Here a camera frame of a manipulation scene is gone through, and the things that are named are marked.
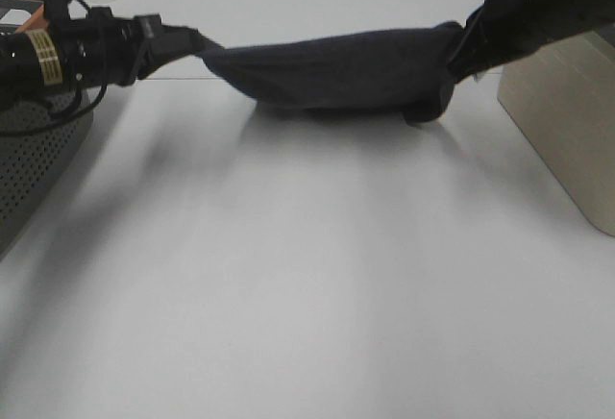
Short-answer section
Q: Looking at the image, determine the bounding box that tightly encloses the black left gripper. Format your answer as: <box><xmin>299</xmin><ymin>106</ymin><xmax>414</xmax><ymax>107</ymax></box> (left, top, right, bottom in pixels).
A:
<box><xmin>98</xmin><ymin>7</ymin><xmax>211</xmax><ymax>86</ymax></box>

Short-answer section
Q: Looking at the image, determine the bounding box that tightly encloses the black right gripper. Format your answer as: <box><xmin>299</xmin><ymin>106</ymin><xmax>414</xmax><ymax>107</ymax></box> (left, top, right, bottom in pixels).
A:
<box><xmin>447</xmin><ymin>0</ymin><xmax>614</xmax><ymax>82</ymax></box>

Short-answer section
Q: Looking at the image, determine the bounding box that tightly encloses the dark navy towel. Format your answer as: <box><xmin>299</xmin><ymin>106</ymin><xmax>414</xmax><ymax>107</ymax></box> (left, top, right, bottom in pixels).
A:
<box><xmin>203</xmin><ymin>21</ymin><xmax>463</xmax><ymax>123</ymax></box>

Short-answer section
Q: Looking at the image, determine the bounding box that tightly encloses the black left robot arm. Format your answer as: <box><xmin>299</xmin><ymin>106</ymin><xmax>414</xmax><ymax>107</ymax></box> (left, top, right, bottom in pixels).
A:
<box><xmin>1</xmin><ymin>7</ymin><xmax>220</xmax><ymax>99</ymax></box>

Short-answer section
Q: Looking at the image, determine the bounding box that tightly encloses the beige bin grey rim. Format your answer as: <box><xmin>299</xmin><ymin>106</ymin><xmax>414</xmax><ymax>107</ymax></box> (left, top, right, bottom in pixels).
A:
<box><xmin>497</xmin><ymin>25</ymin><xmax>614</xmax><ymax>235</ymax></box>

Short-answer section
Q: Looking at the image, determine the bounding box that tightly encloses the grey perforated basket orange rim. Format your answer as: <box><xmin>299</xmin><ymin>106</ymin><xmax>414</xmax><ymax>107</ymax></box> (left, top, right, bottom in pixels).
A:
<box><xmin>1</xmin><ymin>0</ymin><xmax>93</xmax><ymax>257</ymax></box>

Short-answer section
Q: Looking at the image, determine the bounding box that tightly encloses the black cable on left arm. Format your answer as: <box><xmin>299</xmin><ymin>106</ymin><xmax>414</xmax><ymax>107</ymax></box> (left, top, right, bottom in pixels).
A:
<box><xmin>0</xmin><ymin>0</ymin><xmax>110</xmax><ymax>139</ymax></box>

